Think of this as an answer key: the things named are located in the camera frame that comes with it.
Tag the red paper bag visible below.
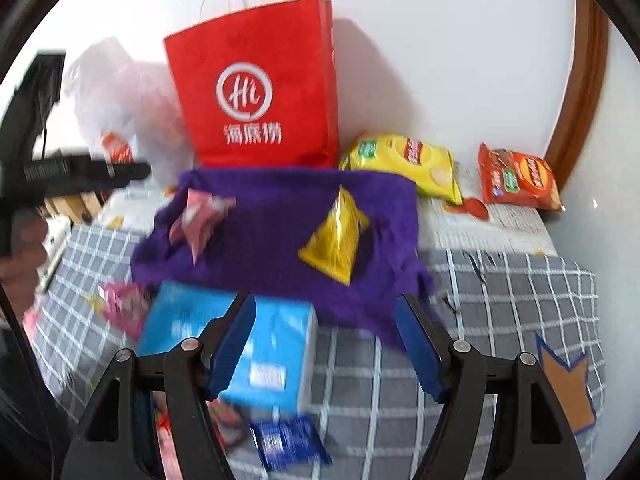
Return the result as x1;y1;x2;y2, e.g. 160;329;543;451
163;0;342;170

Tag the pink snack packet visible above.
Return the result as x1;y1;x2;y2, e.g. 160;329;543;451
168;188;237;266
98;282;151;341

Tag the white plastic bag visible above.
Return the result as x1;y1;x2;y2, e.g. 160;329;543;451
62;37;196;183

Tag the brown wooden furniture piece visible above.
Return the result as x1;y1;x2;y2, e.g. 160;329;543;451
45;192;103;226

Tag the red chips bag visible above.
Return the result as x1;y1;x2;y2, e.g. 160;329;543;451
477;143;565;212

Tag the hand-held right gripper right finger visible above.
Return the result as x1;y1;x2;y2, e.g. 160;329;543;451
394;292;588;480

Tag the brown wooden frame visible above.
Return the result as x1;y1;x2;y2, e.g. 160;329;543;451
542;0;611;223

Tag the yellow chips bag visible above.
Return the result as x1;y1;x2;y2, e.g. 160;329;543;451
339;131;463;206

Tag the grey checked blanket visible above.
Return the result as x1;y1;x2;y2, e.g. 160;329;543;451
22;222;608;480

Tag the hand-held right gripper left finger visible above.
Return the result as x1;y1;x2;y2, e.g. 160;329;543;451
60;291;258;480

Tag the purple towel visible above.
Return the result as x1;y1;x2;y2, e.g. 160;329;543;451
131;166;443;351

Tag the blue snack packet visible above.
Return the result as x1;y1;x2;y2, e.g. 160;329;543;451
250;415;333;471

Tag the blue tissue box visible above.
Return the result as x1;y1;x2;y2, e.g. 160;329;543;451
137;281;319;416

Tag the blue star-shaped patch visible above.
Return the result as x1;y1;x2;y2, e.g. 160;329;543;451
535;332;598;436

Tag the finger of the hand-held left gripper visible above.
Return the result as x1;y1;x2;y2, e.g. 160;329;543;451
24;156;152;192

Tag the person's left hand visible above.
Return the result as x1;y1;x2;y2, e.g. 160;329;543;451
0;215;48;321

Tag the yellow red triangular snack packet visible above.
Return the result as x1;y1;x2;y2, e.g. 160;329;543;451
298;186;371;287

